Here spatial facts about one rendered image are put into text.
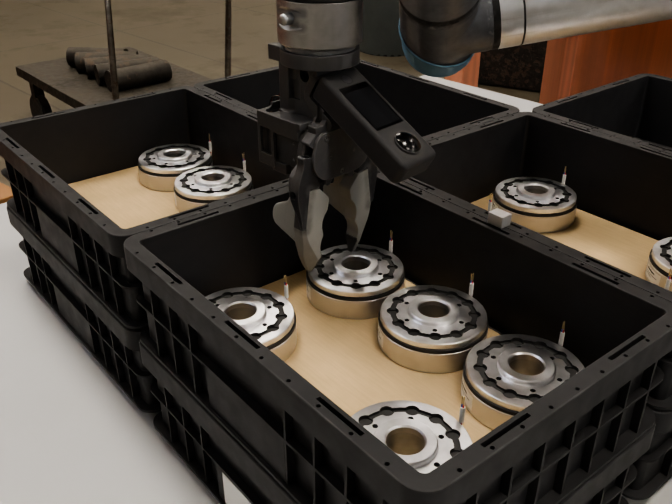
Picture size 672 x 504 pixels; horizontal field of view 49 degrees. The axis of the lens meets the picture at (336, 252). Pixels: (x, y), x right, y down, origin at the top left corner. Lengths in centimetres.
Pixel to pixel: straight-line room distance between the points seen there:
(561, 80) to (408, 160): 295
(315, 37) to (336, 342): 28
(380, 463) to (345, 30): 36
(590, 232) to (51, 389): 67
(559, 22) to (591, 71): 300
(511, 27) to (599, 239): 33
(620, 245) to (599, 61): 280
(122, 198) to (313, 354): 44
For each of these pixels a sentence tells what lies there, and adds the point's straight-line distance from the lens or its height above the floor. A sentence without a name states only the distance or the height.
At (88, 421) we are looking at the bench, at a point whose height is 70.
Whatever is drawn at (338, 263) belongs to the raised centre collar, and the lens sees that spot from 77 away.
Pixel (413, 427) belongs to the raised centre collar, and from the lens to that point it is 57.
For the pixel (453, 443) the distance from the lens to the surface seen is 57.
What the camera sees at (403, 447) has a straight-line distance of 59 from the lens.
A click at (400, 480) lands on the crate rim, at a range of 44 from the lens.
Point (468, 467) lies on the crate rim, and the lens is 46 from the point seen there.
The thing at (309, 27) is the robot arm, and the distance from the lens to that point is 63.
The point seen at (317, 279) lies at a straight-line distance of 75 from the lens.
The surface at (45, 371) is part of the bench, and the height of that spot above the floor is 70.
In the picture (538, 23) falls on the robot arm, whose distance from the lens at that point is 73.
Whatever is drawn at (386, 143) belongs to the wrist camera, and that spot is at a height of 103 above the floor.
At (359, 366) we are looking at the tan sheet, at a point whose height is 83.
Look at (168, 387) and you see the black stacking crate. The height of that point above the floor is 80.
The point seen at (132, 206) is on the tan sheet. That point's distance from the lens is 101.
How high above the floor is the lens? 125
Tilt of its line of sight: 29 degrees down
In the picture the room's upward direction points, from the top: straight up
